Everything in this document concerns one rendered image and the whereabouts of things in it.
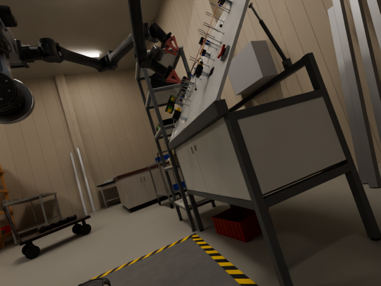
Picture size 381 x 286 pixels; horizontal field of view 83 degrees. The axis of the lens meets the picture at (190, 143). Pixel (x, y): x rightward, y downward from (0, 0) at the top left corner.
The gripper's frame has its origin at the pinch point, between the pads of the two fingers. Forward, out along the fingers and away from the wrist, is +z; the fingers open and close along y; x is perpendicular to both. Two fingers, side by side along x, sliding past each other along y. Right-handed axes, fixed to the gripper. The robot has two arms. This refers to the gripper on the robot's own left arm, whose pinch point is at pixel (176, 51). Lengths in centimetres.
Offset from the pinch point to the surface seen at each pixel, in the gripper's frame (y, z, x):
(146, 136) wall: 755, -26, -60
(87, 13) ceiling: 435, -333, -132
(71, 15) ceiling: 437, -352, -99
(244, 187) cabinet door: -27, 72, 38
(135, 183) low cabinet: 345, 53, 84
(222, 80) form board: -32.2, 31.2, 11.3
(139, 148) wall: 747, -12, -4
